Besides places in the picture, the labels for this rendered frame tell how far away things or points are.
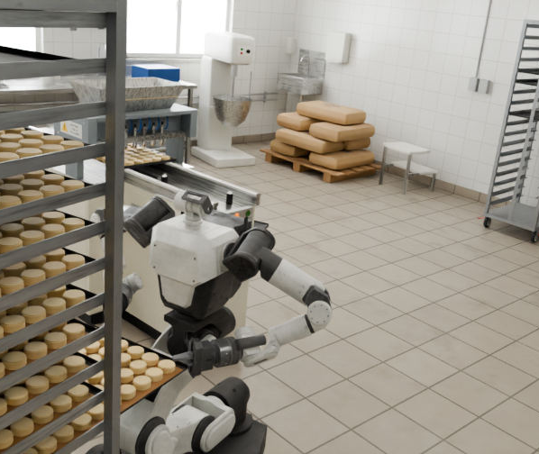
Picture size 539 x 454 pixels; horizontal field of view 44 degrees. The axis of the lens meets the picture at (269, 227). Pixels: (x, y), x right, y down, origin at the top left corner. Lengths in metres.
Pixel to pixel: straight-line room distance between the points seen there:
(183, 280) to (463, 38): 5.49
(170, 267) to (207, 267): 0.14
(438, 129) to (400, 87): 0.67
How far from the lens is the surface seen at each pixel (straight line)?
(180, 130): 3.95
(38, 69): 1.35
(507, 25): 7.00
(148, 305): 3.68
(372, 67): 7.92
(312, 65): 8.54
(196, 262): 2.11
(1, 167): 1.33
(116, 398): 1.76
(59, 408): 1.73
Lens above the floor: 1.86
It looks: 20 degrees down
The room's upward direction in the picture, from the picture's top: 5 degrees clockwise
